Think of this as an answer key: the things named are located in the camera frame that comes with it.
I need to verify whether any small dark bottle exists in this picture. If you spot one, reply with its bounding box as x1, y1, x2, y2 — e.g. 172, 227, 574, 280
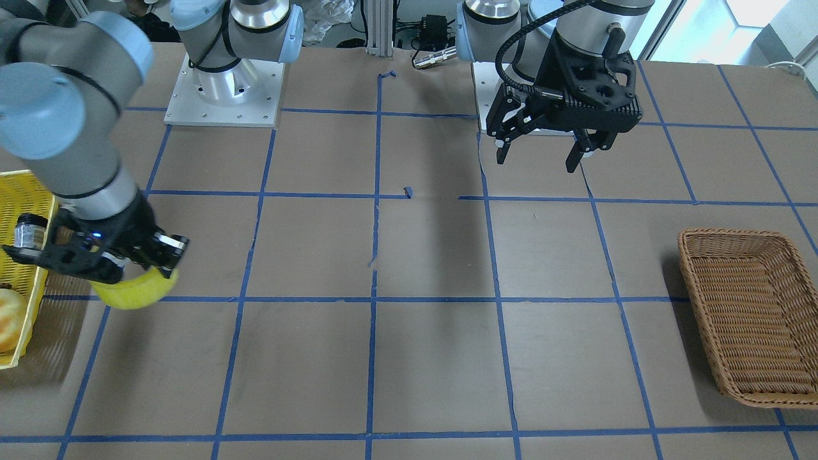
13, 213, 49, 250

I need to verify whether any brown wicker basket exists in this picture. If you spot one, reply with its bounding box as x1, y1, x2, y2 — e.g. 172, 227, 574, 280
677, 227, 817, 410

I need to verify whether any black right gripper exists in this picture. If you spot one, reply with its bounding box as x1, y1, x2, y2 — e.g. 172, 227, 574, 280
2, 192, 190, 284

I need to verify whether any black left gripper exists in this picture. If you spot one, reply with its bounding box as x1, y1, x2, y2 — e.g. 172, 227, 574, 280
486, 32, 643, 174

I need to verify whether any black power adapter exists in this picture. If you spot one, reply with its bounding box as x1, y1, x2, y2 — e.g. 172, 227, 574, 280
415, 15, 449, 52

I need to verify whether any yellow plastic basket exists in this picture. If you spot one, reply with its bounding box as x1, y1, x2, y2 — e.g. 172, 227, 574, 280
1, 170, 58, 370

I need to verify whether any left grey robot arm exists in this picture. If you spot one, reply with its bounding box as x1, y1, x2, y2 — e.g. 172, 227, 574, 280
454, 1, 654, 173

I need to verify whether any yellow tape roll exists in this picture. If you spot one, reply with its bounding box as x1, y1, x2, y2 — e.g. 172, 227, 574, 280
89, 268, 179, 311

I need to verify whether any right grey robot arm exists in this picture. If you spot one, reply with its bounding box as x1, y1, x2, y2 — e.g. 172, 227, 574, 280
1, 1, 304, 284

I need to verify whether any aluminium frame post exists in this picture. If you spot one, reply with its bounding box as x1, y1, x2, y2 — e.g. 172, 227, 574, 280
360, 1, 397, 60

